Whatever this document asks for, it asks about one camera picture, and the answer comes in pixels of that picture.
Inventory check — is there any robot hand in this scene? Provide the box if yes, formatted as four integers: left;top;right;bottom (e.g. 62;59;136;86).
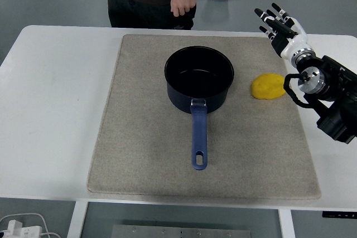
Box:
254;2;309;60

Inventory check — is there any yellow potato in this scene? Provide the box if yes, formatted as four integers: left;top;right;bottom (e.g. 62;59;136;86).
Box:
250;72;287;100

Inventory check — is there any beige fabric mat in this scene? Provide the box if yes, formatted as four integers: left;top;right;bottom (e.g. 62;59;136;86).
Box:
86;33;322;200

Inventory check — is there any black table control panel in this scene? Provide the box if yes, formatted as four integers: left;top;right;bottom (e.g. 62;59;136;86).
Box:
322;210;357;218

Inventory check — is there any white table leg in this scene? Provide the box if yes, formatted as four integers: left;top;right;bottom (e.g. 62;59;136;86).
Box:
277;208;296;238
66;201;89;238

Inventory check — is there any grey metal plate with screws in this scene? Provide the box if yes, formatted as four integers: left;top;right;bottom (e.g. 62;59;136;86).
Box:
111;224;252;238

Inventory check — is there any white power strip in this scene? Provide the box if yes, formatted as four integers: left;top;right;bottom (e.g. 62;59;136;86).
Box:
0;225;42;238

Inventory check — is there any white power adapter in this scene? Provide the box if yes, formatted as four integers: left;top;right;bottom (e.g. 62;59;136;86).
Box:
6;220;23;236

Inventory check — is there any blue pot with handle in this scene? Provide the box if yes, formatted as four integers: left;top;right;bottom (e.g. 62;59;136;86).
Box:
163;45;235;171

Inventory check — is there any white cable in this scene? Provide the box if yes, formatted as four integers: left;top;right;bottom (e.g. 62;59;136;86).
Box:
0;212;61;238

